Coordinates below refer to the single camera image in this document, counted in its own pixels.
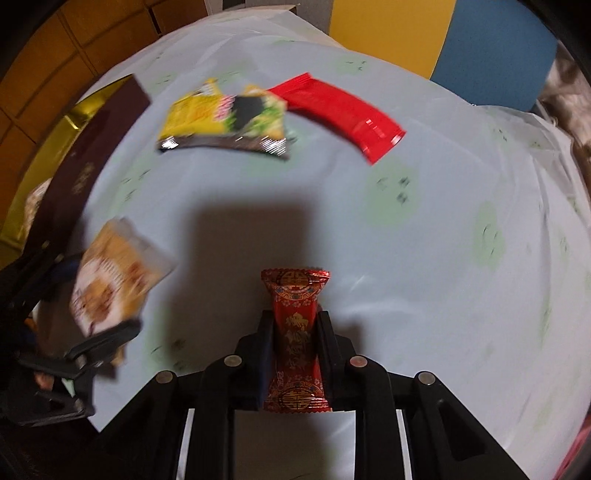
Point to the green and white snack packet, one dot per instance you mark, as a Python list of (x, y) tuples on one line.
[(258, 115)]

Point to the pale patterned curtain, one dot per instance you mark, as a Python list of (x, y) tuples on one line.
[(568, 87)]

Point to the patterned red candy packet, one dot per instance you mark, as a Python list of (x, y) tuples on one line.
[(295, 323)]

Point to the beige snack packet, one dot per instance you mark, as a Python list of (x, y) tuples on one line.
[(115, 272)]

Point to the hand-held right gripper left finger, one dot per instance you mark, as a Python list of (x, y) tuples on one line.
[(265, 360)]

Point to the grey yellow blue chair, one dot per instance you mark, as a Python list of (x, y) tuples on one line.
[(392, 32)]

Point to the maroon box with gold lining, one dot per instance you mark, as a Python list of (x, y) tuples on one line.
[(92, 147)]

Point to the plain red snack packet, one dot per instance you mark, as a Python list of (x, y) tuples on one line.
[(341, 115)]

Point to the yellow snack packet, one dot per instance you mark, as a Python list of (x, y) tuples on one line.
[(194, 115)]

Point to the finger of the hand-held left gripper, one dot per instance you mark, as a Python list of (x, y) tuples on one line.
[(108, 337), (44, 272)]

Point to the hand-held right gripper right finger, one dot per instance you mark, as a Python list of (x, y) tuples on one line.
[(325, 360)]

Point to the orange wooden cabinet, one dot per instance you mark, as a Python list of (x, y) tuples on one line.
[(46, 69)]

